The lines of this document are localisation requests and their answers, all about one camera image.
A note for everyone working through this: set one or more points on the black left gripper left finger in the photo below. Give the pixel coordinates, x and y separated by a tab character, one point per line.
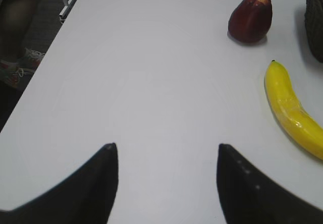
86	196

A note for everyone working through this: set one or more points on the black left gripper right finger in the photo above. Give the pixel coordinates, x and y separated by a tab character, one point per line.
247	195

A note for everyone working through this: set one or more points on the black wicker basket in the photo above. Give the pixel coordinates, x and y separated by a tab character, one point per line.
313	27

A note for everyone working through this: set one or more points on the yellow banana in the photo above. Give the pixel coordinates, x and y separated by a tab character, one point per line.
289	112

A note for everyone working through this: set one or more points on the grey sneaker with laces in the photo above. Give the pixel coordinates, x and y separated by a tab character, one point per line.
18	74

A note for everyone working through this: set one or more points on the dark red wax apple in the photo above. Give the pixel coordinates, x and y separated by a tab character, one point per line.
251	20

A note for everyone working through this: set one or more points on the person's leg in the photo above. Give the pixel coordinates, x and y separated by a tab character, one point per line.
16	17

